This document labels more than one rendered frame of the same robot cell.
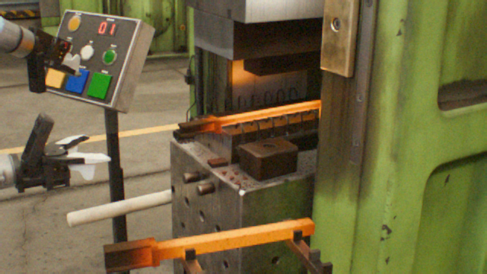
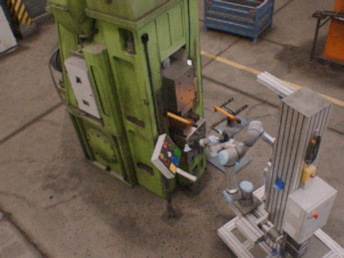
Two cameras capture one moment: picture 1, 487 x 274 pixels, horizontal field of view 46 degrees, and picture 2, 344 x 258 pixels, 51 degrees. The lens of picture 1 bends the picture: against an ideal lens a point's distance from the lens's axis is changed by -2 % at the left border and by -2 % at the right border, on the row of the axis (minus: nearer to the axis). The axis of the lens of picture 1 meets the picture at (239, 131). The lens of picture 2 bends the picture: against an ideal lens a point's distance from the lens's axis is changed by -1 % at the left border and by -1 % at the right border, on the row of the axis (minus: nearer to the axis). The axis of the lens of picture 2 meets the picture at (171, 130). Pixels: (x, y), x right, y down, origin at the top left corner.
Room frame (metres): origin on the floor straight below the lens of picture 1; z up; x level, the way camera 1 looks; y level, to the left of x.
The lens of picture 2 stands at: (2.39, 2.82, 3.63)
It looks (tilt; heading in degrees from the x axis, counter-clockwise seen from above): 43 degrees down; 254
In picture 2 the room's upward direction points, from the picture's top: 7 degrees counter-clockwise
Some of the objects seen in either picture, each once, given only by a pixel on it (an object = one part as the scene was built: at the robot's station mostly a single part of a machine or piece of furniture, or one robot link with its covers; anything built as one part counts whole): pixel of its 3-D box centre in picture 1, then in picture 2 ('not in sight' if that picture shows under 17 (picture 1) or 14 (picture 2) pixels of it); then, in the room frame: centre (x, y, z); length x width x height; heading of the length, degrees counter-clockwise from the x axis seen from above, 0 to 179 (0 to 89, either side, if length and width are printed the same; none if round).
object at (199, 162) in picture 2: not in sight; (180, 160); (1.49, -0.14, 0.23); 0.55 x 0.37 x 0.47; 122
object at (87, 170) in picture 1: (88, 167); not in sight; (1.16, 0.33, 0.97); 0.09 x 0.03 x 0.06; 86
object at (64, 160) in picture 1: (67, 158); not in sight; (1.16, 0.38, 1.00); 0.09 x 0.05 x 0.02; 86
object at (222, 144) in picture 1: (278, 122); (173, 120); (1.53, -0.11, 0.96); 0.42 x 0.20 x 0.09; 122
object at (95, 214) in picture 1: (135, 205); (179, 170); (1.66, 0.33, 0.62); 0.44 x 0.05 x 0.05; 122
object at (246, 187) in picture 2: not in sight; (245, 189); (1.29, 1.09, 0.98); 0.13 x 0.12 x 0.14; 179
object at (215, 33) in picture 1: (281, 27); (170, 101); (1.53, -0.11, 1.22); 0.42 x 0.20 x 0.10; 122
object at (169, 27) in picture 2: not in sight; (153, 25); (1.57, -0.26, 2.06); 0.44 x 0.41 x 0.47; 122
